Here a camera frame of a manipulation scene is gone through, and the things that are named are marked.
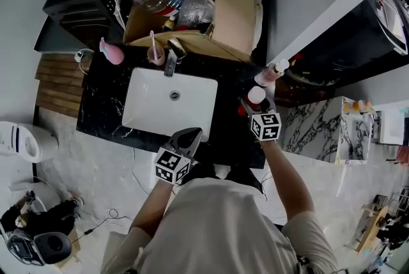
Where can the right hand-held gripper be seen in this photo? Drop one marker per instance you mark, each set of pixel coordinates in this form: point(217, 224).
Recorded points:
point(266, 126)

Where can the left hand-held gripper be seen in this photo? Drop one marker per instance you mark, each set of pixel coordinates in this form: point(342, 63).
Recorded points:
point(169, 165)

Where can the red bottle with white cap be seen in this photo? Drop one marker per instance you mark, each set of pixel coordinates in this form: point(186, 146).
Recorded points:
point(256, 94)

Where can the person's right forearm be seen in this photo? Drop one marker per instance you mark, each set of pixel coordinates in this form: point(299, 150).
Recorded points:
point(289, 183)

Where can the person's left forearm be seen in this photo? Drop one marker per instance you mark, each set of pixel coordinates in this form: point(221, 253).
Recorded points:
point(153, 209)

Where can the pink pump bottle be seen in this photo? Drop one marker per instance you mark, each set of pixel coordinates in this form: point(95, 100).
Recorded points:
point(268, 74)

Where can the orange bottle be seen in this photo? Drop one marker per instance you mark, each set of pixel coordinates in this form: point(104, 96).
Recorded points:
point(368, 104)

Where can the pink soap dispenser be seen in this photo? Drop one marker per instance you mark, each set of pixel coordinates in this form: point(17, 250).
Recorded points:
point(113, 54)

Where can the person's black left shoe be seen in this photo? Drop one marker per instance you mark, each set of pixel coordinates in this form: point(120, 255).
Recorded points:
point(204, 170)

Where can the person's black shoe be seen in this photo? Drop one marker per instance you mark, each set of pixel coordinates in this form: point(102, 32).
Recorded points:
point(243, 177)
point(204, 170)

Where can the white sink basin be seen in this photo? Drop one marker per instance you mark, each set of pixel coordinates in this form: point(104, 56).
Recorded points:
point(153, 106)

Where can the marble pattern cabinet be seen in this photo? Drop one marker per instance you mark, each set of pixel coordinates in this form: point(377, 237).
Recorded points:
point(306, 129)

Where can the person's black right shoe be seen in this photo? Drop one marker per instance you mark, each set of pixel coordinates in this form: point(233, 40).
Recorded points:
point(243, 177)

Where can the chrome faucet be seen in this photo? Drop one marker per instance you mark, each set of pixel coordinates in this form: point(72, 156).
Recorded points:
point(171, 63)

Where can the pink cup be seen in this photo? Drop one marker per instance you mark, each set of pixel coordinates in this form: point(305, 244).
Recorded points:
point(159, 55)

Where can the person's white shirt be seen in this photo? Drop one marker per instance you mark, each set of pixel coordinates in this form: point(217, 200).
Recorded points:
point(223, 228)

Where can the black marble vanity table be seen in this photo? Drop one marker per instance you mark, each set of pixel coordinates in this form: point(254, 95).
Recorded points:
point(102, 100)

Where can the pink toothbrush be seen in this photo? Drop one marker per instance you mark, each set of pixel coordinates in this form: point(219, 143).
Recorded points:
point(154, 42)

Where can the large black machine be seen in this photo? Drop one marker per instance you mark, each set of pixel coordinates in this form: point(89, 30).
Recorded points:
point(351, 42)

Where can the white side cabinet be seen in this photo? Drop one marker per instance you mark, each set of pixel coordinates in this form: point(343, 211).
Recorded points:
point(391, 127)

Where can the wooden step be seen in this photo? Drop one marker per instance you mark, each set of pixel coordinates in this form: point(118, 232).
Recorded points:
point(59, 87)

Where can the small cardboard box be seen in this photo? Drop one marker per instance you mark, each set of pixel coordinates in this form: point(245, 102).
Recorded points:
point(75, 242)

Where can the white toilet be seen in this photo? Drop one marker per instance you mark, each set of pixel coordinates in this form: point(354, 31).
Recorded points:
point(32, 141)

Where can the grey platform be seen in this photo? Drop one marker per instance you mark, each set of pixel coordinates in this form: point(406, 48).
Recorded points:
point(54, 39)

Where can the black round appliance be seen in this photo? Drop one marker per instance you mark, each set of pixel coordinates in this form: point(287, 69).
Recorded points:
point(52, 245)

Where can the grey black appliance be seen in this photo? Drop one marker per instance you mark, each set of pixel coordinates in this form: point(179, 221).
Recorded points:
point(20, 248)

